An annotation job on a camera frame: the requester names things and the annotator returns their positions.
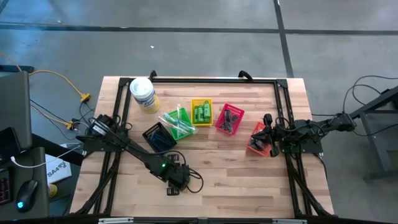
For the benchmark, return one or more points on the black plastic basket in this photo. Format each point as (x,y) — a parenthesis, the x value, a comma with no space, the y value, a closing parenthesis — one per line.
(152,130)

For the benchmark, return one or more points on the Lysol wipes canister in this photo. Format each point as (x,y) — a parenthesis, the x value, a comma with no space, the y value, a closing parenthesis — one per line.
(143,93)

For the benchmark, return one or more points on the dark grey monitor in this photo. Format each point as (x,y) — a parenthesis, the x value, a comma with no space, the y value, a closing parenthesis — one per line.
(15,105)

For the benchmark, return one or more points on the green plastic basket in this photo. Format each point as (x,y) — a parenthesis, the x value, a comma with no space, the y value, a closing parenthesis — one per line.
(186,113)

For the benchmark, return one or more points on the white printed paper box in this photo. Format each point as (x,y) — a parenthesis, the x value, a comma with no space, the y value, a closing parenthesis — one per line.
(57,171)

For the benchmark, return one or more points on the black metal desk frame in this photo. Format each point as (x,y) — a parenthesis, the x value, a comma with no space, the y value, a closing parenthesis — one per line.
(377,146)

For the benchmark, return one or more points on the black floor bar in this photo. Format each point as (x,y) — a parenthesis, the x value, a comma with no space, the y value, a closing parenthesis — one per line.
(15,68)

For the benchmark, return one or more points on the yellow plastic basket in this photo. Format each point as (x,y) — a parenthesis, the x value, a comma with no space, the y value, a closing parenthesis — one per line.
(202,124)

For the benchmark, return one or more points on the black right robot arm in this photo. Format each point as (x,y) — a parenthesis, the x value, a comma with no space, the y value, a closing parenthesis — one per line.
(326,127)

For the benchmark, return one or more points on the red plastic basket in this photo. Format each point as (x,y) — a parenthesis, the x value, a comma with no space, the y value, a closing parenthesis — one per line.
(237,113)

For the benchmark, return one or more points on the black computer mouse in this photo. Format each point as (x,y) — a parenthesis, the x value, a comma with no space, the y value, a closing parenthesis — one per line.
(27,194)

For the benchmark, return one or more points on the black keyboard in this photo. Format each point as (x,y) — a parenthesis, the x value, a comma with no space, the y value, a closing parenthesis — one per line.
(4,186)

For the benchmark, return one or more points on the black item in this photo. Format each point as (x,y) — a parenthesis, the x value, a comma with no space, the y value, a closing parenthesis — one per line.
(253,145)
(261,147)

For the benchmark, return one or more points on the dark side desk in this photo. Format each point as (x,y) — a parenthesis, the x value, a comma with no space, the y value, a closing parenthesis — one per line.
(42,186)

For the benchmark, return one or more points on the small yellow object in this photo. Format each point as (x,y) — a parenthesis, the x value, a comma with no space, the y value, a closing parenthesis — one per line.
(53,191)

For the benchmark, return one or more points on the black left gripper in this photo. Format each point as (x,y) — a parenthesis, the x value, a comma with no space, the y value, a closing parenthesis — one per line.
(178,175)

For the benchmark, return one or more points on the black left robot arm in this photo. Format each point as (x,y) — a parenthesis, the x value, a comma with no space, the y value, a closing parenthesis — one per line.
(133,149)

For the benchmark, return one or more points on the silver aluminium bracket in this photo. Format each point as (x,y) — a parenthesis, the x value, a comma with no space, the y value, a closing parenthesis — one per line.
(289,221)
(115,221)

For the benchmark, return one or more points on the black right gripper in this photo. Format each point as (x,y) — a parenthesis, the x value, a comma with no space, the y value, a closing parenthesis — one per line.
(280,135)

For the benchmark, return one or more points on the orange plastic basket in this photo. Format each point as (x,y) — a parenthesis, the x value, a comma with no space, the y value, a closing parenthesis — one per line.
(256,152)

